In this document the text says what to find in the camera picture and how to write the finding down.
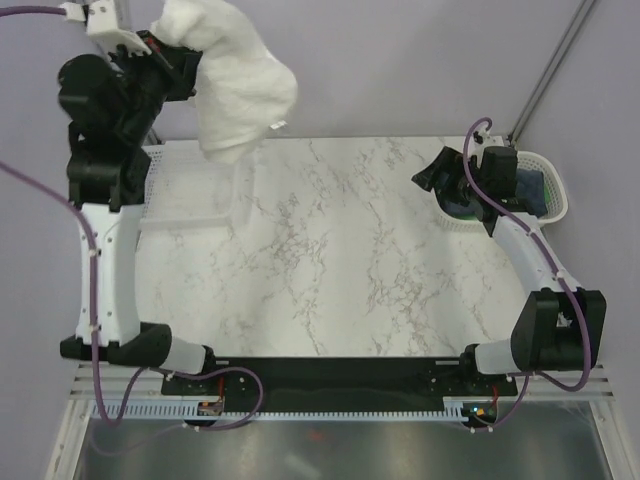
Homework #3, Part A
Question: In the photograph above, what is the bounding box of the aluminium extrusion rail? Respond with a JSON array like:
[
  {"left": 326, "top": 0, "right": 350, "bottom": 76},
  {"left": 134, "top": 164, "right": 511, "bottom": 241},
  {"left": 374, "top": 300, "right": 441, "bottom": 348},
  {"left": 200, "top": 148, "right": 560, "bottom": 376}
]
[{"left": 70, "top": 363, "right": 614, "bottom": 402}]

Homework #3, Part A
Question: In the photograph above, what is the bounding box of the right aluminium frame post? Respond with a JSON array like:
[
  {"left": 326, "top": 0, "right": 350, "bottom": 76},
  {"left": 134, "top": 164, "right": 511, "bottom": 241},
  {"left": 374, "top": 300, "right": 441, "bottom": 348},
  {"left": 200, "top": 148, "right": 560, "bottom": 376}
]
[{"left": 506, "top": 0, "right": 599, "bottom": 146}]

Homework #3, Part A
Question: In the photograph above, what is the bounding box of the left white plastic basket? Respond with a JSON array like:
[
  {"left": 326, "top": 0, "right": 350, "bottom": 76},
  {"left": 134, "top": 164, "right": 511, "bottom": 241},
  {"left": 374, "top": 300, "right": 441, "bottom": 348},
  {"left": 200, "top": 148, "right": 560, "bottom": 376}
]
[{"left": 140, "top": 141, "right": 240, "bottom": 231}]

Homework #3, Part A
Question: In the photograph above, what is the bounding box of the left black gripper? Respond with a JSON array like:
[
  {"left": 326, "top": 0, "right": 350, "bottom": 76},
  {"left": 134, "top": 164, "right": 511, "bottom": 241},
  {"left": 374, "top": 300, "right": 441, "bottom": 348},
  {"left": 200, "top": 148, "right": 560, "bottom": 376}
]
[{"left": 110, "top": 29, "right": 202, "bottom": 142}]

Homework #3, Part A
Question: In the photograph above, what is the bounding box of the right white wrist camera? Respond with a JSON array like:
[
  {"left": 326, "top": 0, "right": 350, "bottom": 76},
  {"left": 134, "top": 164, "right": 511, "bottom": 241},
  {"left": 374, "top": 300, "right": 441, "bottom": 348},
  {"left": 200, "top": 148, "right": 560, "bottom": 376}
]
[{"left": 472, "top": 128, "right": 504, "bottom": 151}]

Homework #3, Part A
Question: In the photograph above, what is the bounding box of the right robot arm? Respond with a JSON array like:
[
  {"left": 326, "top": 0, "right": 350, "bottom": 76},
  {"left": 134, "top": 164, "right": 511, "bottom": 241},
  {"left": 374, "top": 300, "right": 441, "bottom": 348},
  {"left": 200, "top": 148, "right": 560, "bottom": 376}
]
[{"left": 412, "top": 146, "right": 606, "bottom": 394}]

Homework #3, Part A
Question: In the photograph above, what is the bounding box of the dark blue towel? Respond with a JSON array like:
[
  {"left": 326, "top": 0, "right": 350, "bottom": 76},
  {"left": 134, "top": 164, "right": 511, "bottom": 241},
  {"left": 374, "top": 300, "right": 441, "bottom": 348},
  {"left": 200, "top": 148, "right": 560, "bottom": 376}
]
[{"left": 439, "top": 169, "right": 548, "bottom": 220}]

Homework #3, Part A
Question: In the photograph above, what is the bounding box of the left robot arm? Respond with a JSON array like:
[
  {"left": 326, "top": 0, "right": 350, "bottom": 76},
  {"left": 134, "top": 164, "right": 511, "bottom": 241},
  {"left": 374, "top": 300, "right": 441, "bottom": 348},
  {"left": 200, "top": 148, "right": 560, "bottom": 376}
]
[{"left": 58, "top": 30, "right": 219, "bottom": 394}]

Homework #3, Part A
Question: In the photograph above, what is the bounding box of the right white plastic basket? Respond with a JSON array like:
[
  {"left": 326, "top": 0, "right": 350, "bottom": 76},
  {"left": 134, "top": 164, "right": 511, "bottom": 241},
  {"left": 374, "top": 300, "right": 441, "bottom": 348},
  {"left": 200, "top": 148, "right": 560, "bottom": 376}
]
[{"left": 433, "top": 150, "right": 569, "bottom": 232}]

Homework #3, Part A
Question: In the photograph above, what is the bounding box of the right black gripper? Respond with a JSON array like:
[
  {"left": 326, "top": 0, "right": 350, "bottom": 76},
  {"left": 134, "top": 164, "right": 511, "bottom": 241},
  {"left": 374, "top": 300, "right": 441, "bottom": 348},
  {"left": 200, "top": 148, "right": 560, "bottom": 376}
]
[{"left": 412, "top": 146, "right": 488, "bottom": 208}]

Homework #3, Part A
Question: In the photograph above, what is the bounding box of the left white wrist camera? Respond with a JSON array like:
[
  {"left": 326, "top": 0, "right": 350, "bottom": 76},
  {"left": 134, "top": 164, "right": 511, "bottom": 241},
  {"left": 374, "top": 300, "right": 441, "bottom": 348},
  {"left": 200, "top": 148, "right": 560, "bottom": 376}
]
[{"left": 59, "top": 0, "right": 127, "bottom": 54}]

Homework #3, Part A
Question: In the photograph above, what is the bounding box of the white towel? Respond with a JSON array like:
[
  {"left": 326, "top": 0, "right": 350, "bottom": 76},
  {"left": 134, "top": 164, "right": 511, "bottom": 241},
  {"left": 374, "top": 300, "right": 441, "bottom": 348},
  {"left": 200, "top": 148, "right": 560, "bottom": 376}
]
[{"left": 149, "top": 0, "right": 300, "bottom": 165}]

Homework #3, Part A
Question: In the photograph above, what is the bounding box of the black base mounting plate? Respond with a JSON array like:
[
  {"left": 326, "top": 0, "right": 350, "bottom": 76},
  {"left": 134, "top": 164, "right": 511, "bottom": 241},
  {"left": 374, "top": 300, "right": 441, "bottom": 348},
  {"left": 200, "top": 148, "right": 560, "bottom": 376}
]
[{"left": 159, "top": 355, "right": 516, "bottom": 415}]

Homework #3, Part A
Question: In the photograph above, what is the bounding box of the white plastic basket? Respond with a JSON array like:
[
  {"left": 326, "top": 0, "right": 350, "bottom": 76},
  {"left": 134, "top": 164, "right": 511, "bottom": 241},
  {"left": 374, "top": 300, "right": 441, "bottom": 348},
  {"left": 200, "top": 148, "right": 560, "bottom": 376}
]
[
  {"left": 140, "top": 141, "right": 240, "bottom": 231},
  {"left": 433, "top": 150, "right": 569, "bottom": 232}
]

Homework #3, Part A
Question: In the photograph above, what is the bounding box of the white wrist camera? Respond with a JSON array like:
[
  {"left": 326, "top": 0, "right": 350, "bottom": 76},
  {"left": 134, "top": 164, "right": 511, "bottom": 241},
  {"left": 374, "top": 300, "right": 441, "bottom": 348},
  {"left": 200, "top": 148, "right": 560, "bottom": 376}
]
[
  {"left": 59, "top": 0, "right": 127, "bottom": 54},
  {"left": 472, "top": 128, "right": 504, "bottom": 151}
]

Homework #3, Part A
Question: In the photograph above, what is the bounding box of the white slotted cable duct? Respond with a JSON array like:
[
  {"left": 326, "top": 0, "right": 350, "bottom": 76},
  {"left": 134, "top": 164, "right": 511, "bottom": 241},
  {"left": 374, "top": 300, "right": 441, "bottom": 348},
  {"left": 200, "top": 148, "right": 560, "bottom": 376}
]
[{"left": 122, "top": 398, "right": 498, "bottom": 422}]

